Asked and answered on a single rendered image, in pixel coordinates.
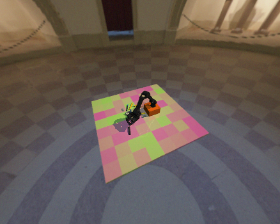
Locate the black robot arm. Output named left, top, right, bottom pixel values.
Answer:
left=131, top=91, right=157, bottom=123

